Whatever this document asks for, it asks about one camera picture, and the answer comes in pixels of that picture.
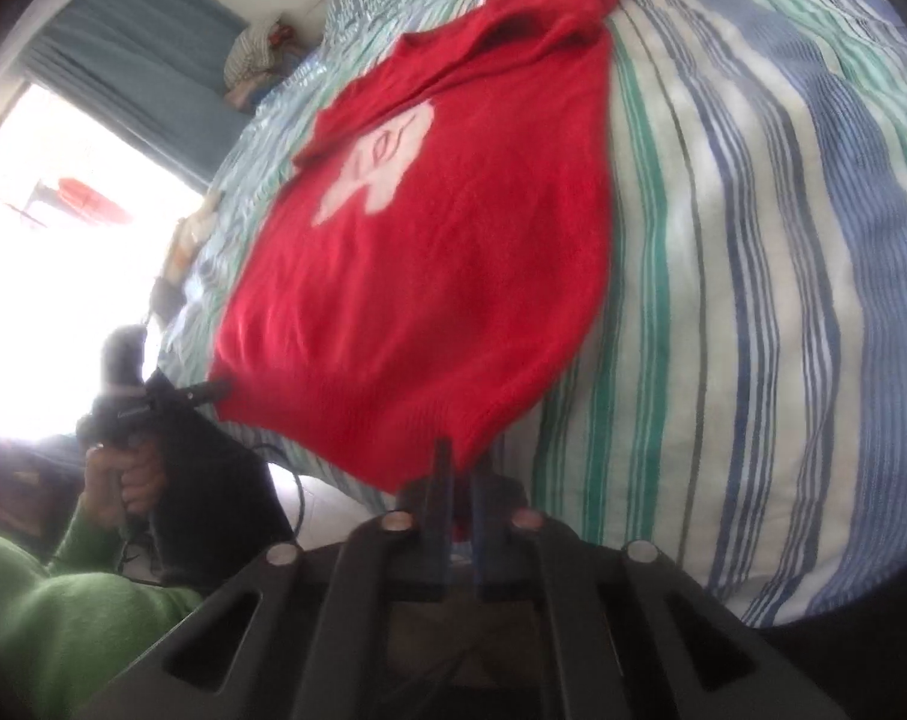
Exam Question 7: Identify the red object outside window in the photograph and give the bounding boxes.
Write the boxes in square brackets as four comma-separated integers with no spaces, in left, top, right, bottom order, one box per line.
[58,177,137,227]

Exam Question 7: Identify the red knit sweater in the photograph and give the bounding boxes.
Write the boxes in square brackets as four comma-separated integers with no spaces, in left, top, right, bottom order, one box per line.
[207,0,628,496]

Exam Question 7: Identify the black cable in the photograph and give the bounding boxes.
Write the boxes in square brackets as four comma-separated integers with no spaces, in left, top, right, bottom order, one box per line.
[249,441,309,545]

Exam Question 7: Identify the person's black pants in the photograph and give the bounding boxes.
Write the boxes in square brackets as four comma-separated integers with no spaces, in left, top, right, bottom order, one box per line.
[149,371,298,587]

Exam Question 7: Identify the pile of folded clothes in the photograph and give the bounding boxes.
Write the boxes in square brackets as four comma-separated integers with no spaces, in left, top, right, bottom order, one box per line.
[224,19,313,110]

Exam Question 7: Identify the person's left hand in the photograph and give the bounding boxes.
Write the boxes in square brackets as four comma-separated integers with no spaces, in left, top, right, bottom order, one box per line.
[82,439,166,535]

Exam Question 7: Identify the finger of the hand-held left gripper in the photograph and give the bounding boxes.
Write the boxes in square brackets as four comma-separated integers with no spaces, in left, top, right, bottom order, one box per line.
[172,379,234,407]

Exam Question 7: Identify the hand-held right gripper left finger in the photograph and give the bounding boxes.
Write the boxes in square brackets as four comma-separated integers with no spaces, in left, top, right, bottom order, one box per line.
[78,439,456,720]

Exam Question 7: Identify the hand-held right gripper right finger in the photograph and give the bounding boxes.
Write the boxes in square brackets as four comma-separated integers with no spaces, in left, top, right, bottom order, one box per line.
[469,457,854,720]

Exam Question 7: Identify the blue curtain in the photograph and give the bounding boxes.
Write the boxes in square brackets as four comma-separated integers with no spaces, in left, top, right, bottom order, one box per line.
[29,0,289,194]

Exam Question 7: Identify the striped bed sheet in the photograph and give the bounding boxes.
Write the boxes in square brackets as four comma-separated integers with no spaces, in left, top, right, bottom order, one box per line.
[157,0,907,627]

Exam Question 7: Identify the bright window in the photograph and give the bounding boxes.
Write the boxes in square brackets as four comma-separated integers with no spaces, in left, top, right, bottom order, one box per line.
[0,82,208,445]

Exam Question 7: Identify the person's left forearm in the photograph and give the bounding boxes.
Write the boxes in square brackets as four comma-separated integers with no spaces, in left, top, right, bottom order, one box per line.
[0,495,208,720]

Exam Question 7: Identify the patterned cloth pile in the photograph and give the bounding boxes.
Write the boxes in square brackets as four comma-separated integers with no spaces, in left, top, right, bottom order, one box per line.
[149,191,226,323]

